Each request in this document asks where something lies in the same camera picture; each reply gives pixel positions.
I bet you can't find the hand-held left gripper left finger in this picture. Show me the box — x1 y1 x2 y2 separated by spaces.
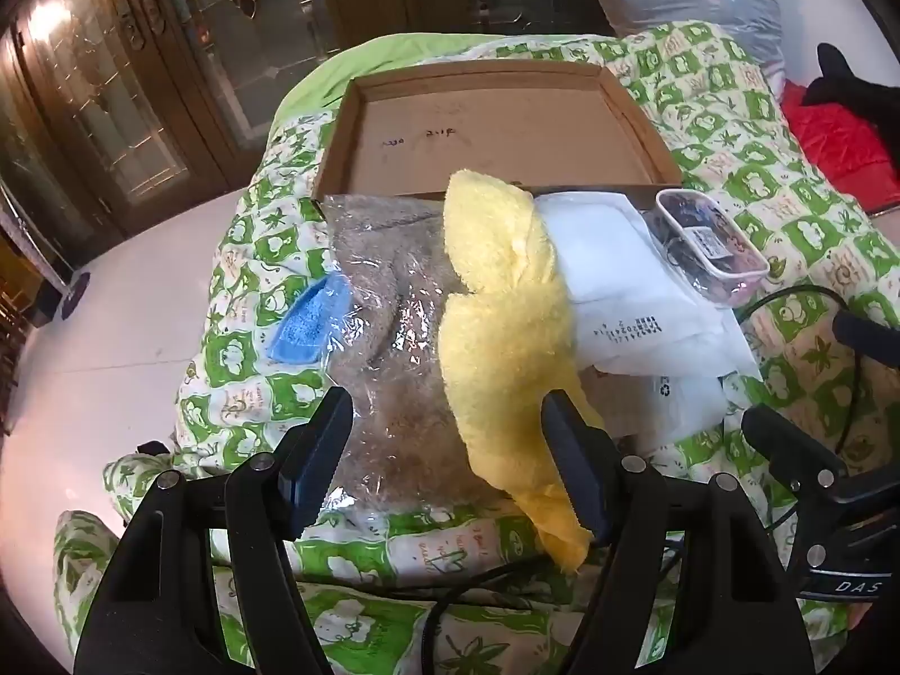
74 386 354 675

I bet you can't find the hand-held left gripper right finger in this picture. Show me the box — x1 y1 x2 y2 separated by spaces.
540 389 818 675

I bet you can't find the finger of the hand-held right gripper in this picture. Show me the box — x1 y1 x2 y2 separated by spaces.
833 309 900 370
741 404 849 491

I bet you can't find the blue towel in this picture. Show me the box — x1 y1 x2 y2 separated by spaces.
265 273 353 367

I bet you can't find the yellow towel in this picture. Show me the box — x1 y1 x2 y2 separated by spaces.
437 169 607 570

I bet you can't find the pink clear pencil case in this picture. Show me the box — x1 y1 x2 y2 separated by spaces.
643 188 771 307

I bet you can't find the white gauze packet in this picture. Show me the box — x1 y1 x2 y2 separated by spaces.
534 190 764 384

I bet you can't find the brown fluffy cloth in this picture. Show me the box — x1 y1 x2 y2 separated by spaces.
319 191 521 507

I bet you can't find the shallow cardboard box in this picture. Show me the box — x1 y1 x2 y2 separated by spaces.
313 60 683 201

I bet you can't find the small white plastic packet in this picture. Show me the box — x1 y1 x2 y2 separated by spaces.
583 358 761 452

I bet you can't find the green printed quilt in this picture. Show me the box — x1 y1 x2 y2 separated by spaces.
52 21 900 675

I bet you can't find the red cloth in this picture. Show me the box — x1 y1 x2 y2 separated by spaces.
780 80 900 215

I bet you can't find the black cloth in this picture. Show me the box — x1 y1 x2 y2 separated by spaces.
805 42 900 129

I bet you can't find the dark wooden furniture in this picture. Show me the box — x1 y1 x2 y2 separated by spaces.
0 225 71 437

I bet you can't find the lime green sheet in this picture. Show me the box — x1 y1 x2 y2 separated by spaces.
271 31 493 128

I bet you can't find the wooden glass door cabinet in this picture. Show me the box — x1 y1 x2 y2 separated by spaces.
0 0 620 275

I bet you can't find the black cable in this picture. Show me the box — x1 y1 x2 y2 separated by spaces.
420 554 613 675
745 285 865 458

